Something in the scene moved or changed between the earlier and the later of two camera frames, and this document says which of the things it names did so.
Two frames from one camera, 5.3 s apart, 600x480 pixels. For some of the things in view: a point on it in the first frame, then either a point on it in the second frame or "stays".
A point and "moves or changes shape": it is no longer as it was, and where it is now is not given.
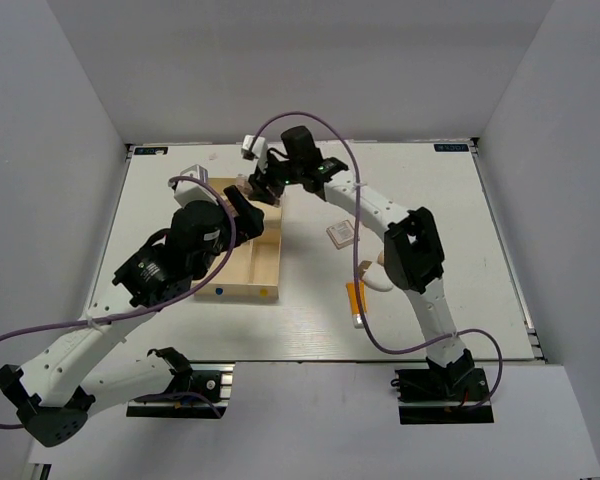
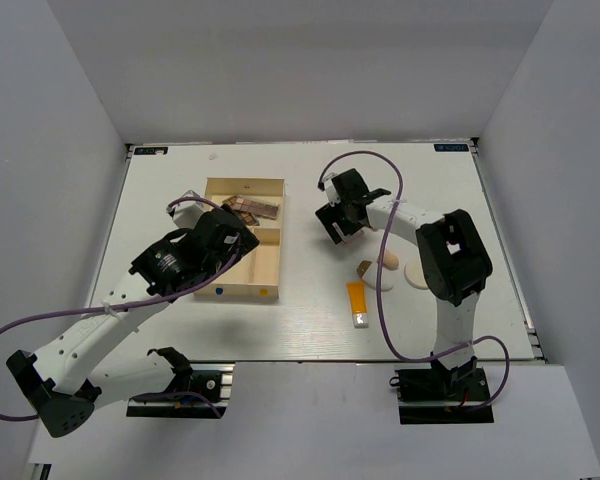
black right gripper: (262, 180) → (329, 215)
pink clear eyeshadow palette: (243, 182) moves or changes shape
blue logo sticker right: (451, 148) stays
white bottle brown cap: (374, 276) stays
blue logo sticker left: (151, 151) stays
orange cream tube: (356, 315) stays
